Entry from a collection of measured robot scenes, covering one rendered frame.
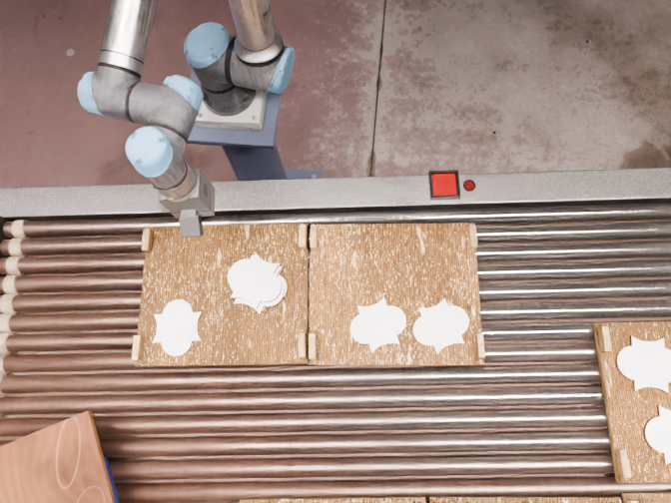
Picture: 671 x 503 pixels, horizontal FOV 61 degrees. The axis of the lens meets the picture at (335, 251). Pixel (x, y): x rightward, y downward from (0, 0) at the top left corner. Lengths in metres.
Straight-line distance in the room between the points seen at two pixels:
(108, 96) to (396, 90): 1.78
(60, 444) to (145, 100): 0.75
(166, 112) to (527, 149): 1.89
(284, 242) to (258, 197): 0.15
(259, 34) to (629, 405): 1.17
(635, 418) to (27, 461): 1.32
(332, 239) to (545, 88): 1.66
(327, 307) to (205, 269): 0.32
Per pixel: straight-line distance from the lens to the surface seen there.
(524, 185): 1.54
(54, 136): 2.93
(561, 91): 2.84
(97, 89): 1.14
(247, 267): 1.37
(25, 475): 1.42
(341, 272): 1.39
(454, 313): 1.37
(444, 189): 1.48
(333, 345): 1.35
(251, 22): 1.32
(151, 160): 1.01
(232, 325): 1.39
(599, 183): 1.61
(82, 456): 1.37
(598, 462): 1.46
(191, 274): 1.44
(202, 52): 1.46
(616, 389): 1.47
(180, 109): 1.07
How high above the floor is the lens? 2.28
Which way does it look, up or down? 73 degrees down
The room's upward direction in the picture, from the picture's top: 7 degrees counter-clockwise
